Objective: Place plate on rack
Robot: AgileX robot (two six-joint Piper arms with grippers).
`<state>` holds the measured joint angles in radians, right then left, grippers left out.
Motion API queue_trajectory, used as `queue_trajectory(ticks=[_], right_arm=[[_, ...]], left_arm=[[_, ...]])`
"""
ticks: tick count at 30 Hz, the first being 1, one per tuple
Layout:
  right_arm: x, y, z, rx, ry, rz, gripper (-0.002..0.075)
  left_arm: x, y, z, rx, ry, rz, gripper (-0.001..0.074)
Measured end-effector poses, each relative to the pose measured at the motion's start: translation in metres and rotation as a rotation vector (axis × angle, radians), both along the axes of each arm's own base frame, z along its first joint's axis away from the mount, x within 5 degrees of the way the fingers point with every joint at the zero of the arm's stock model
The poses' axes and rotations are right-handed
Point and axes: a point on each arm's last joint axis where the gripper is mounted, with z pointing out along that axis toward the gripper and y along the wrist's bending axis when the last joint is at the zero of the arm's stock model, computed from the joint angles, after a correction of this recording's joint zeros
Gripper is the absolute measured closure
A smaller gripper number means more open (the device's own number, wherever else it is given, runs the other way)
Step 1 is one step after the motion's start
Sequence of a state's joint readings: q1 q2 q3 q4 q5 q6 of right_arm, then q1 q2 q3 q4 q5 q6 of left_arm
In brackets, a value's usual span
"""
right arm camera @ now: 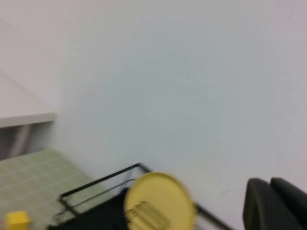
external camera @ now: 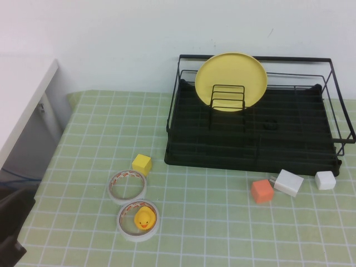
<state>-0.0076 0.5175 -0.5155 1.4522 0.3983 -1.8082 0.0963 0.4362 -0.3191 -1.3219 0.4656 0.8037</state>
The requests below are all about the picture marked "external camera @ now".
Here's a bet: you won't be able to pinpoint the yellow round plate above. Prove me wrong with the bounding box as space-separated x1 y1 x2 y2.
194 52 268 113

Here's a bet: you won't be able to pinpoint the yellow cube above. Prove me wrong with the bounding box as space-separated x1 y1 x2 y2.
131 154 153 176

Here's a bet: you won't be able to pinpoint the white tape roll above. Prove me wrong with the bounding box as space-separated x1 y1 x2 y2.
107 169 147 206
116 199 160 243

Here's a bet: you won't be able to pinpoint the yellow rubber duck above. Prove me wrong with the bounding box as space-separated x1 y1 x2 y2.
133 206 156 230

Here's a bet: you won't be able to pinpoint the green checkered tablecloth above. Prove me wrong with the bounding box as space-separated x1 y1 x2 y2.
0 89 356 267

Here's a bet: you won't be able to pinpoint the orange cube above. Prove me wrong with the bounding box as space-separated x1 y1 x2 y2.
250 179 275 205

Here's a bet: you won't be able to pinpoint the white charger plug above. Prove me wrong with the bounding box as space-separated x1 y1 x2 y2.
269 169 305 198

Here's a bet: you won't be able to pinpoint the white cabinet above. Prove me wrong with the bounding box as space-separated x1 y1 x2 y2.
0 58 73 170

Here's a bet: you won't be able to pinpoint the white cube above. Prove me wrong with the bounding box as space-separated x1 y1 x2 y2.
315 171 337 191

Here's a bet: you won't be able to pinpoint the black wire dish rack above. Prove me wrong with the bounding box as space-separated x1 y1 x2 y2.
164 54 356 177

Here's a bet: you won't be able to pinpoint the blue cables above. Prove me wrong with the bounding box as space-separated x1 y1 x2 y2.
0 168 41 187

